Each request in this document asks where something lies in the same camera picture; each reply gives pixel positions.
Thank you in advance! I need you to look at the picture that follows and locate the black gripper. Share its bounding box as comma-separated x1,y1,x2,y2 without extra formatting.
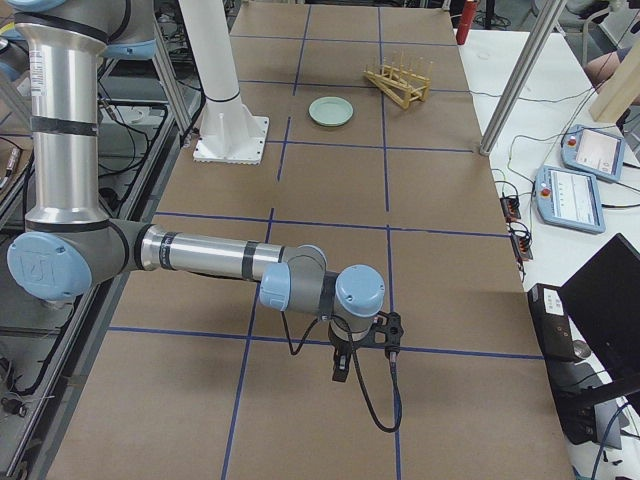
328,319,373,383

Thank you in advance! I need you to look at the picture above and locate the light green plate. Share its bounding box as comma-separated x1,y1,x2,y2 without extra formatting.
308,96,354,127

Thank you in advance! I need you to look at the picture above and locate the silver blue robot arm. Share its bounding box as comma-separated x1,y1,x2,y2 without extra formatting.
7,1,391,382

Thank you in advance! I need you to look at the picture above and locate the orange connector block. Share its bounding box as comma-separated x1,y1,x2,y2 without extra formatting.
510,230,533,262
500,195,521,222

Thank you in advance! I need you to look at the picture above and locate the black computer box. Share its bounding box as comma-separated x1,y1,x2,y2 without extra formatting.
527,283,580,362

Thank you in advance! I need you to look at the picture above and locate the black monitor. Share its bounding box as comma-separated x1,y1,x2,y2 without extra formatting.
559,233,639,380

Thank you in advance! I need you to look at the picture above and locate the wooden dish rack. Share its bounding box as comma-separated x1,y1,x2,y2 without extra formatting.
363,50,434,110

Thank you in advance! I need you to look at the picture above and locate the near teach pendant tablet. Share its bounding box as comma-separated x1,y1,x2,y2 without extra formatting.
534,165,606,234

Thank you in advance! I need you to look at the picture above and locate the teach pendant tablet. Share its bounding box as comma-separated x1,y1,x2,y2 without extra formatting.
534,165,606,234
561,124,626,183

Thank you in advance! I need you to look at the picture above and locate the far teach pendant tablet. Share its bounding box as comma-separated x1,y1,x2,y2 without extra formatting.
561,124,626,183

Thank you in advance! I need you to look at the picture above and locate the red cylinder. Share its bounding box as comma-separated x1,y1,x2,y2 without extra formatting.
456,0,478,45

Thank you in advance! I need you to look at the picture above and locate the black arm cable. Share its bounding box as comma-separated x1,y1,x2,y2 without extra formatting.
280,309,404,433

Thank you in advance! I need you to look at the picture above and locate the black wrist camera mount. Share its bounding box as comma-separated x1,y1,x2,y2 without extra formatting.
366,311,404,359

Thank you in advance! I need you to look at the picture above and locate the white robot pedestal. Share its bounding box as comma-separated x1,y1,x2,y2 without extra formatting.
181,1,269,165

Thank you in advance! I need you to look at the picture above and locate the aluminium frame post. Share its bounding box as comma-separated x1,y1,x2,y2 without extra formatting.
479,0,566,156

